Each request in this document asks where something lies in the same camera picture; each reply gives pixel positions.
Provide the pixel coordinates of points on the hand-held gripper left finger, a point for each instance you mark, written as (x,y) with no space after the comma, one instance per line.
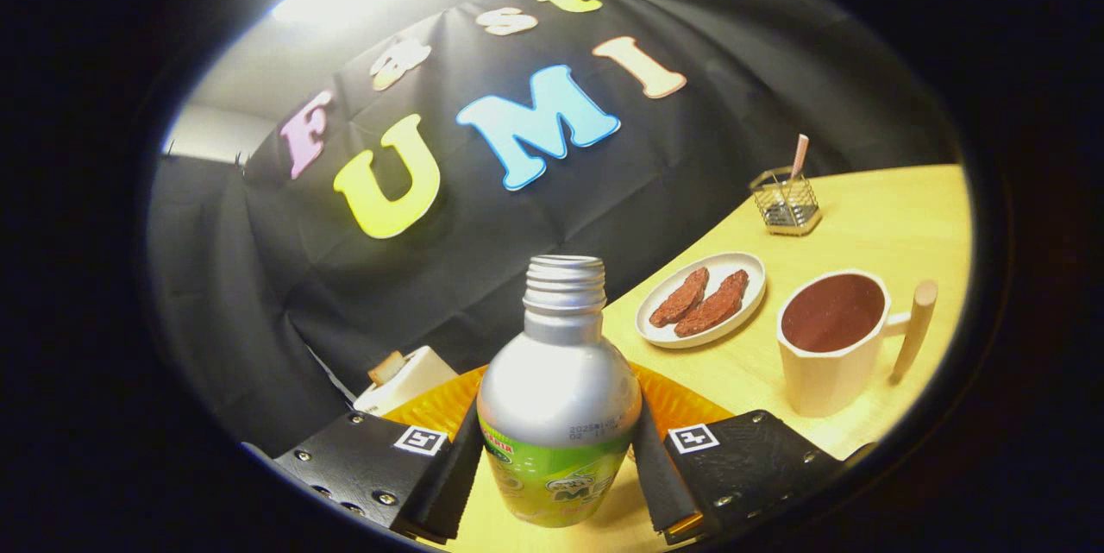
(448,484)

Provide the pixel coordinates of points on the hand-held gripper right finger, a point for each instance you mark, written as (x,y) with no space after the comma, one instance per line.
(660,484)

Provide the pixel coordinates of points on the silver green label bottle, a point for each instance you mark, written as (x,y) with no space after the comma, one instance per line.
(561,380)

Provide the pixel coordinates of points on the white toaster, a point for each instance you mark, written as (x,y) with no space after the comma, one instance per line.
(418,377)

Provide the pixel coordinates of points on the toast bread slice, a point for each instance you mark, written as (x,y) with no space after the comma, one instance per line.
(386,367)

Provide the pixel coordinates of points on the brown meat piece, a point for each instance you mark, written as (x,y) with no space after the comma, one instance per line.
(714,306)
(680,298)

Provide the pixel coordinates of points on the white oval plate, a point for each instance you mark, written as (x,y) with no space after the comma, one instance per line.
(729,270)

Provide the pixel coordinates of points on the light wooden table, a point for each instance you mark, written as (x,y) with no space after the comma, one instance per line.
(862,216)

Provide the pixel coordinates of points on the pink stick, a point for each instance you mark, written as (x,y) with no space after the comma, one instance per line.
(799,154)

